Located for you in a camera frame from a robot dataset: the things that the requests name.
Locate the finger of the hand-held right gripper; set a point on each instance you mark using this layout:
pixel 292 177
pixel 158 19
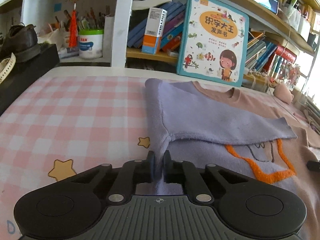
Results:
pixel 314 166

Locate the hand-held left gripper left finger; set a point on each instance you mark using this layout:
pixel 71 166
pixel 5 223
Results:
pixel 150 167

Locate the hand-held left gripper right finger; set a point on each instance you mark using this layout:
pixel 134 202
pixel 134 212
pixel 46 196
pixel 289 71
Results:
pixel 168 167

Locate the pink and lavender sweater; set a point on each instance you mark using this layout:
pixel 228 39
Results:
pixel 200 110

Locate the pink plush toy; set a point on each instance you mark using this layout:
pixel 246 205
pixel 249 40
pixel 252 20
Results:
pixel 283 93

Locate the colourful bead ornament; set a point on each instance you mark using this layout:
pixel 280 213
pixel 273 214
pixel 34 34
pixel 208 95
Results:
pixel 290 75

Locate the pink checked tablecloth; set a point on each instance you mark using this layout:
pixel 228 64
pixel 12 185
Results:
pixel 75 110

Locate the row of slanted thin books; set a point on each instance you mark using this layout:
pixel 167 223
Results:
pixel 260 52

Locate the teal-edged children's picture book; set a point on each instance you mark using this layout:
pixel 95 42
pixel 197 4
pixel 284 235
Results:
pixel 212 42

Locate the white can with green lid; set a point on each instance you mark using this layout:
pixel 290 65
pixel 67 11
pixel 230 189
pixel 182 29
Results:
pixel 90 46

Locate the white and orange carton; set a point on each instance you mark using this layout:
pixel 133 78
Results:
pixel 155 30

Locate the row of blue books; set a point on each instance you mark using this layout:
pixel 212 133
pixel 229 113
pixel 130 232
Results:
pixel 170 20

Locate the white wooden bookshelf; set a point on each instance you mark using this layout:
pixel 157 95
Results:
pixel 122 17

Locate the black box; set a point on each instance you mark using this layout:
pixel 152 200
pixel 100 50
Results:
pixel 25 80

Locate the bunch of coloured pencils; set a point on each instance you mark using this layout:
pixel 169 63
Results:
pixel 87 22

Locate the white canvas pouch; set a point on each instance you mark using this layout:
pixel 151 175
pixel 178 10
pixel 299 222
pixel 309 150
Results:
pixel 57 38

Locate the red tassel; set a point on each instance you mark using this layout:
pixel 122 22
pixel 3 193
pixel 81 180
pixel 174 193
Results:
pixel 73 27

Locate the brown leather shoe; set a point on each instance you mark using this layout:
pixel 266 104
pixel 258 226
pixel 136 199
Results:
pixel 22 42

